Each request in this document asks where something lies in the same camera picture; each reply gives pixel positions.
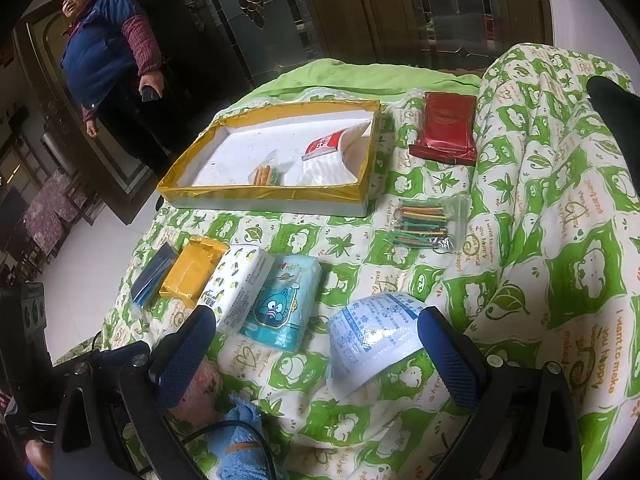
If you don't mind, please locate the pink plush toy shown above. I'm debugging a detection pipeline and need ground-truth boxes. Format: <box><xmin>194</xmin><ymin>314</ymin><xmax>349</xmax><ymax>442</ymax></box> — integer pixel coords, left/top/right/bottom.
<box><xmin>172</xmin><ymin>360</ymin><xmax>231</xmax><ymax>426</ymax></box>

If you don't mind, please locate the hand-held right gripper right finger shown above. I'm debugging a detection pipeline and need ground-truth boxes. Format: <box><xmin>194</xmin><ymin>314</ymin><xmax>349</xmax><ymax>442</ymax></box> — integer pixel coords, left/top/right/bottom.
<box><xmin>416</xmin><ymin>305</ymin><xmax>583</xmax><ymax>480</ymax></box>

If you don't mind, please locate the white box with yellow rim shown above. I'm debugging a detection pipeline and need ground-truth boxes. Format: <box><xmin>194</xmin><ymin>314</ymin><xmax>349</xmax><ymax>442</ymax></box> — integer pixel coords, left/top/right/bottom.
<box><xmin>156</xmin><ymin>100</ymin><xmax>382</xmax><ymax>218</ymax></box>

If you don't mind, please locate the blue cartoon tissue pack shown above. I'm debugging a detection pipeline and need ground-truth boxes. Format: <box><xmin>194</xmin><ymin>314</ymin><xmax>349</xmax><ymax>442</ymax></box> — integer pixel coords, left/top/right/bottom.
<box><xmin>237</xmin><ymin>254</ymin><xmax>323</xmax><ymax>353</ymax></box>

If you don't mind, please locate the wooden glass door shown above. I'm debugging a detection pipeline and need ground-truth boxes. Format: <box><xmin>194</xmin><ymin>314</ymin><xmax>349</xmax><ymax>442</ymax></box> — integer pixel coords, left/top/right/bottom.
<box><xmin>165</xmin><ymin>0</ymin><xmax>556</xmax><ymax>91</ymax></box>

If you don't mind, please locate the white packet with red label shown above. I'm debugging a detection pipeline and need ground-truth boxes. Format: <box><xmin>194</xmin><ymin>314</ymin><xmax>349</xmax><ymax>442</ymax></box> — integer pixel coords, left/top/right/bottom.
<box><xmin>300</xmin><ymin>127</ymin><xmax>373</xmax><ymax>188</ymax></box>

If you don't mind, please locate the person's left forearm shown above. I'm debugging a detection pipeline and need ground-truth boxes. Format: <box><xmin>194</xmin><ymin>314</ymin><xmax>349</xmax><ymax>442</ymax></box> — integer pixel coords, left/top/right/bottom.
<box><xmin>0</xmin><ymin>390</ymin><xmax>53</xmax><ymax>480</ymax></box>

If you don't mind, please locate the dark blue packet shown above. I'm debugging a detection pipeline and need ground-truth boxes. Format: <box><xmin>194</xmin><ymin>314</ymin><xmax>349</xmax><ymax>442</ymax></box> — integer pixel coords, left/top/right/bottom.
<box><xmin>131</xmin><ymin>241</ymin><xmax>180</xmax><ymax>308</ymax></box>

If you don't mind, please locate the blue towel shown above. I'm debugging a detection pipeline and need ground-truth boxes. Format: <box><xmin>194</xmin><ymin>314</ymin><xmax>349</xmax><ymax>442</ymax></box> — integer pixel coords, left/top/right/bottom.
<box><xmin>200</xmin><ymin>392</ymin><xmax>276</xmax><ymax>480</ymax></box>

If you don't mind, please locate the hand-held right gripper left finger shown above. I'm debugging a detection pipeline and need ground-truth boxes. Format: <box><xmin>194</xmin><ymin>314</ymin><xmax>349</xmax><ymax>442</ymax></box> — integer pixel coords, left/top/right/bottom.
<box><xmin>50</xmin><ymin>304</ymin><xmax>218</xmax><ymax>480</ymax></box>

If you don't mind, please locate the yellow packet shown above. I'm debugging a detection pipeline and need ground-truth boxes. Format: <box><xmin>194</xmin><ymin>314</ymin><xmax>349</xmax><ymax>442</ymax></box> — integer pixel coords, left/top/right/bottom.
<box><xmin>159</xmin><ymin>235</ymin><xmax>230</xmax><ymax>309</ymax></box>

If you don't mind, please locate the black cable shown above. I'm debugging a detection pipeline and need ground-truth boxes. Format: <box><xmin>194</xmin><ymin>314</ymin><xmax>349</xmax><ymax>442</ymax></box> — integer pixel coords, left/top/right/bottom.
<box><xmin>180</xmin><ymin>420</ymin><xmax>273</xmax><ymax>480</ymax></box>

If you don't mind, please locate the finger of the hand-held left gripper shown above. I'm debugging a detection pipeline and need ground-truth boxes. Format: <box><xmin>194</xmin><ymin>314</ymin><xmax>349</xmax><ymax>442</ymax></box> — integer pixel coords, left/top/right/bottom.
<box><xmin>92</xmin><ymin>344</ymin><xmax>151</xmax><ymax>363</ymax></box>

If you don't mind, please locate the large bag of coloured sticks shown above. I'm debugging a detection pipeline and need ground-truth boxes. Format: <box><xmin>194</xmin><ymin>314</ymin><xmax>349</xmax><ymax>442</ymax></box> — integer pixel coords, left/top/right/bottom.
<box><xmin>385</xmin><ymin>195</ymin><xmax>468</xmax><ymax>253</ymax></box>

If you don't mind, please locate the marble top table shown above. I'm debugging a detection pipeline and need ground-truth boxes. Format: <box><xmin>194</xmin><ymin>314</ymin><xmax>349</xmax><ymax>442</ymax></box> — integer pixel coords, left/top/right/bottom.
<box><xmin>20</xmin><ymin>170</ymin><xmax>101</xmax><ymax>261</ymax></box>

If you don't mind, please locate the white packet with blue print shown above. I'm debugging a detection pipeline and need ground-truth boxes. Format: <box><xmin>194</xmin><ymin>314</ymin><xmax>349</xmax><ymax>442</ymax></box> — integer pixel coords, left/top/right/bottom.
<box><xmin>325</xmin><ymin>291</ymin><xmax>426</xmax><ymax>406</ymax></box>

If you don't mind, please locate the dark red packet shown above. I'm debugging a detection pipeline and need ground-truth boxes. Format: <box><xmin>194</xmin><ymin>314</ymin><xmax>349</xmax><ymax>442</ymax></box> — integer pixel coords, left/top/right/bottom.
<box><xmin>408</xmin><ymin>91</ymin><xmax>478</xmax><ymax>166</ymax></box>

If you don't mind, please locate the black object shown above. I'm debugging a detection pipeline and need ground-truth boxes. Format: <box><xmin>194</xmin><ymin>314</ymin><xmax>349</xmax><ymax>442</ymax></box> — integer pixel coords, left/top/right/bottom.
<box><xmin>587</xmin><ymin>75</ymin><xmax>640</xmax><ymax>146</ymax></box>

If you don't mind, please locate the small bag of coloured sticks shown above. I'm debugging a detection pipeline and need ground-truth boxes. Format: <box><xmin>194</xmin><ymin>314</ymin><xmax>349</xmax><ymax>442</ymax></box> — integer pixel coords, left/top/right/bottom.
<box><xmin>247</xmin><ymin>150</ymin><xmax>291</xmax><ymax>188</ymax></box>

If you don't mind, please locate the lemon print tissue pack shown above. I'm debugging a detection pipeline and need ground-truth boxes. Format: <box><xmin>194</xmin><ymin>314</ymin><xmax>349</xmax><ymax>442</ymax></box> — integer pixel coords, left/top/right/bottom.
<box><xmin>197</xmin><ymin>244</ymin><xmax>276</xmax><ymax>336</ymax></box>

